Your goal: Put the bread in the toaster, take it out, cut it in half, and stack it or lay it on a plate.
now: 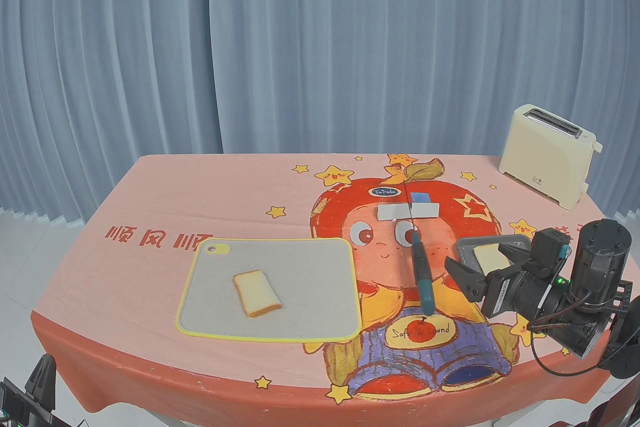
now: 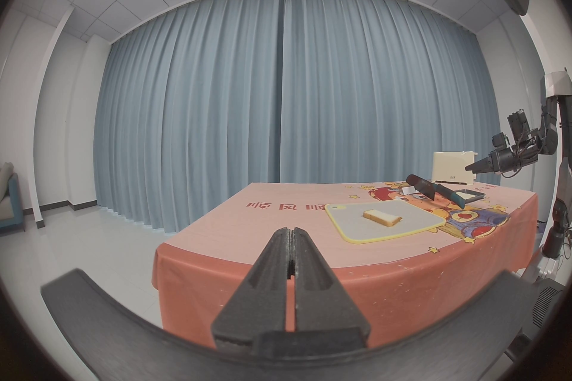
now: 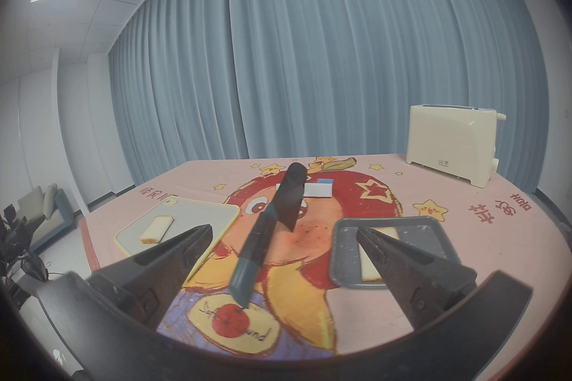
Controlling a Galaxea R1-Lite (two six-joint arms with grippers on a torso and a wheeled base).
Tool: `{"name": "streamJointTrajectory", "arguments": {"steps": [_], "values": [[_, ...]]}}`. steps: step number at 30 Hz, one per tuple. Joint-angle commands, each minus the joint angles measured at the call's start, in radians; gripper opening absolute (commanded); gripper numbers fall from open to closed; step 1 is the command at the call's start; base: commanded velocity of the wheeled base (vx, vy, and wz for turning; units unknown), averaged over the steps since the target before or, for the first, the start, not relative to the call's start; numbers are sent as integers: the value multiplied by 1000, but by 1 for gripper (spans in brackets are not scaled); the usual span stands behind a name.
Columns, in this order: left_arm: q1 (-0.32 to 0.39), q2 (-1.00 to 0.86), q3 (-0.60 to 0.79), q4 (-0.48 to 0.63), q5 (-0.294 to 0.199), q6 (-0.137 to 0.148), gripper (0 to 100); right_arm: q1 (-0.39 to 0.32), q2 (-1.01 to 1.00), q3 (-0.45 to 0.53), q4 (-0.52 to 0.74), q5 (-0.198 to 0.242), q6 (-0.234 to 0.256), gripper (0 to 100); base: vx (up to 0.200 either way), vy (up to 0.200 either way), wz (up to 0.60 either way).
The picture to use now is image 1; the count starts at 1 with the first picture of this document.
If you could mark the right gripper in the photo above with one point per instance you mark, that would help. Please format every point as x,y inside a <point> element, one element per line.
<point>522,295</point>

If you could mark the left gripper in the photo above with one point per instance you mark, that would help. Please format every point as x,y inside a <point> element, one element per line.
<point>20,407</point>

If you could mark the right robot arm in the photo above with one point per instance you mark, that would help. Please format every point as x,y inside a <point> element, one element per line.
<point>597,260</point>

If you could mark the slice of bread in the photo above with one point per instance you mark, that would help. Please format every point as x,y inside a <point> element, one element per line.
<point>256,293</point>
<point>490,258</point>

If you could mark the cream toaster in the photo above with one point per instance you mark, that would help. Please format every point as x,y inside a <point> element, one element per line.
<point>542,155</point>

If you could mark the dark grey tray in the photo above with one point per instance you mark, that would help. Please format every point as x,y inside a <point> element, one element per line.
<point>465,249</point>

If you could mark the small blue block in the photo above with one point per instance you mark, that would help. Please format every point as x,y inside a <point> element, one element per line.
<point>421,198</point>

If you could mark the white knife rest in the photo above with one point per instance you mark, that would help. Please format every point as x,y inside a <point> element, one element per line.
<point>395,211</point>

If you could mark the cutting board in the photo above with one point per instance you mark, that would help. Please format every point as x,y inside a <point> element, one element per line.
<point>300,290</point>

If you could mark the blue curtain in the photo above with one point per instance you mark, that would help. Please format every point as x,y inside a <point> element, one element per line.
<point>100,54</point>
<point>400,29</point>

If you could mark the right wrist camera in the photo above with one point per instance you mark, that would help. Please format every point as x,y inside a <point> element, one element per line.
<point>547,251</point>

